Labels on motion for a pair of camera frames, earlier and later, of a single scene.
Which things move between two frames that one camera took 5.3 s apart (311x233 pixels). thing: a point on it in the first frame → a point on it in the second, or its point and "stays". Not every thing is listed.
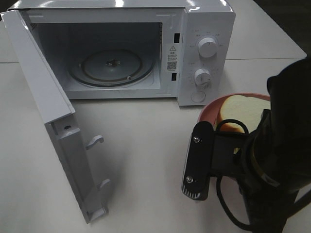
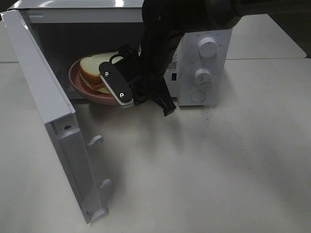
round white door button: x=198 y=96 stays
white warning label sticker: x=173 y=54 stays
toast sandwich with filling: x=249 y=109 → x=89 y=71
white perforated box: x=55 y=106 stays
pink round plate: x=209 y=112 → x=82 y=89
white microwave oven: x=182 y=49 stays
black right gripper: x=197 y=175 → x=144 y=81
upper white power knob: x=208 y=47 stays
